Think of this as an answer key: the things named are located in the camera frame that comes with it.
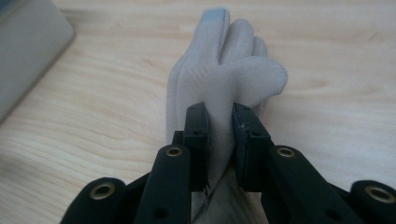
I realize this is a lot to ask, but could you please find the grey box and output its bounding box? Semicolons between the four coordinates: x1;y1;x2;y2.
0;0;76;124

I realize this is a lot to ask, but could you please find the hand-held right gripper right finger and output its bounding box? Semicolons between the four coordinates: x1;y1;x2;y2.
232;102;273;193

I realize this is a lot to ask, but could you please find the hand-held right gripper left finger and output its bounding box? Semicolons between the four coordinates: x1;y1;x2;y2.
172;102;210;193

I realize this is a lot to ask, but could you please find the beige suede glove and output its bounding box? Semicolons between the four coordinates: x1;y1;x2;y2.
165;7;289;224

